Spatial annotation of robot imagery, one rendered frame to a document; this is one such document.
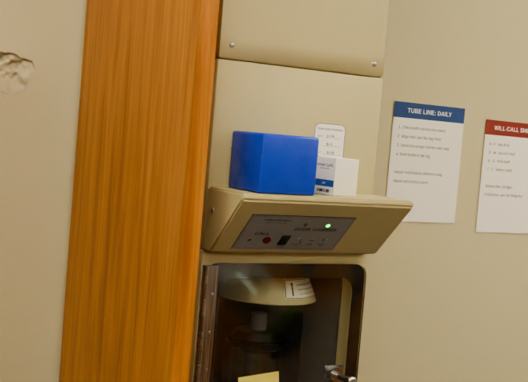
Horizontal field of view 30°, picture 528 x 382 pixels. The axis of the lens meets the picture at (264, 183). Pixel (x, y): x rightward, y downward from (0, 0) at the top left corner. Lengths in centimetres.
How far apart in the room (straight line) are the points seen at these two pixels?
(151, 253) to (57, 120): 46
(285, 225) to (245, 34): 31
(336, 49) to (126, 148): 39
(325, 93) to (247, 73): 15
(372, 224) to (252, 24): 38
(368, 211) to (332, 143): 15
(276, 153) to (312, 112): 18
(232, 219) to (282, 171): 10
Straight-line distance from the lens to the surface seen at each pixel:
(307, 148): 150
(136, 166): 160
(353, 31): 168
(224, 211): 149
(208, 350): 158
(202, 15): 144
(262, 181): 147
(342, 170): 157
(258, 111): 158
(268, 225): 152
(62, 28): 191
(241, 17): 157
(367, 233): 164
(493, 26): 246
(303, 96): 162
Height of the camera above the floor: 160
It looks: 3 degrees down
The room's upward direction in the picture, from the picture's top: 5 degrees clockwise
